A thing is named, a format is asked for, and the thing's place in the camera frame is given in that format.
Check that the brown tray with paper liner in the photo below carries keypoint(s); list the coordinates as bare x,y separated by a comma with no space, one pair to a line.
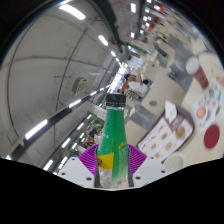
163,140

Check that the beige chair with round hole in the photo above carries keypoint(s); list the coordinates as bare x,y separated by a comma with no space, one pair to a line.
163,90

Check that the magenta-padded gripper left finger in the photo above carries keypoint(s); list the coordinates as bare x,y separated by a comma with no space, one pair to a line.
86,160

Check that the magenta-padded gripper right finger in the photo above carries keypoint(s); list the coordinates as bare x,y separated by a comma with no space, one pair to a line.
137,160

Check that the group of ceiling lights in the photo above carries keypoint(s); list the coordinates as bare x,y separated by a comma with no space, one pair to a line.
71,11

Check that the colourful printed flyer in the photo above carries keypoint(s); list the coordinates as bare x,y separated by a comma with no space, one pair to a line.
208,106

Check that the flat round red coaster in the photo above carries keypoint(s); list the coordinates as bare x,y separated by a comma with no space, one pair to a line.
212,136

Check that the person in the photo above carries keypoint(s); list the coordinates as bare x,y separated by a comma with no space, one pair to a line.
136,86

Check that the crumpled white napkin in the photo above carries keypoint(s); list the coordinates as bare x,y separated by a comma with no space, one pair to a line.
170,111

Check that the green drink bottle black cap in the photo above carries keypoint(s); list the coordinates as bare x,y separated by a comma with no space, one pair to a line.
113,143

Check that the ceiling air conditioner unit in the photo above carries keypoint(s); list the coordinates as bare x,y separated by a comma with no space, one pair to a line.
80,85

